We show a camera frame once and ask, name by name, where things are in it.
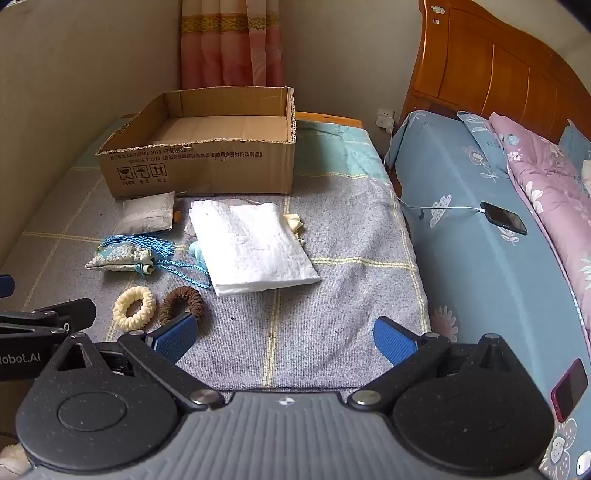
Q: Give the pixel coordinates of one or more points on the cream fuzzy object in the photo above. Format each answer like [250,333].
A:
[9,457]

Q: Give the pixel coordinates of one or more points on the blue floral bed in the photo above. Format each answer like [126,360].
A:
[461,277]

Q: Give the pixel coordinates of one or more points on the cream scrunchie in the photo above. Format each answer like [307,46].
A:
[147,300]

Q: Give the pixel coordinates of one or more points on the small white device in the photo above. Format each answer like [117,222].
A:
[584,464]

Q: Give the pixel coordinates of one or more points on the cardboard box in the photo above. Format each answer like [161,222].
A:
[207,170]

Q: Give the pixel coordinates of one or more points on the blue floral tasselled sachet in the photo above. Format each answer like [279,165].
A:
[117,256]

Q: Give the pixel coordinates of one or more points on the black smartphone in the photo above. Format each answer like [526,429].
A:
[504,218]

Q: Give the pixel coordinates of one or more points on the red smartphone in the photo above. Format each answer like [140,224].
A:
[570,390]

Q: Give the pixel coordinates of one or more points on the wooden headboard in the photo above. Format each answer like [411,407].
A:
[485,60]

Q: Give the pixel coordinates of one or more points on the pink patterned curtain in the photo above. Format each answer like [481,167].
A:
[231,46]

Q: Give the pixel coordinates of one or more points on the light blue soft item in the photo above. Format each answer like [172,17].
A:
[196,253]

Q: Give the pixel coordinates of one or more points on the yellow cloth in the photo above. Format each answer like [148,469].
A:
[293,223]

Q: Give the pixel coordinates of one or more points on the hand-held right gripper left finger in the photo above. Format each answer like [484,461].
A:
[178,334]

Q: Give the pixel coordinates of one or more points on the brown scrunchie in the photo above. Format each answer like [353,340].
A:
[191,297]

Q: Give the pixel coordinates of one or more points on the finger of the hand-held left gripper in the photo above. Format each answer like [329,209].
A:
[5,286]
[55,314]

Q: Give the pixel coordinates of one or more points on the white wall socket with charger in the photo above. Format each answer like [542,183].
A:
[385,119]

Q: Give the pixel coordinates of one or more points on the pink floral quilt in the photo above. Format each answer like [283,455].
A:
[549,184]

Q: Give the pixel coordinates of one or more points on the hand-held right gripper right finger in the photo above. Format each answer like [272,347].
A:
[392,341]

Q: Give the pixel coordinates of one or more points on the blue floral pillow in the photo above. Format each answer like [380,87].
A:
[485,138]
[576,141]

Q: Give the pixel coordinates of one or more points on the white towel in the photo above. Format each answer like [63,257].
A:
[254,249]

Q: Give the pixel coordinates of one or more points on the grey fabric sachet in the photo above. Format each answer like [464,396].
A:
[145,214]

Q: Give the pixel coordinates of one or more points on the wooden table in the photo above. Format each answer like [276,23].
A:
[332,119]

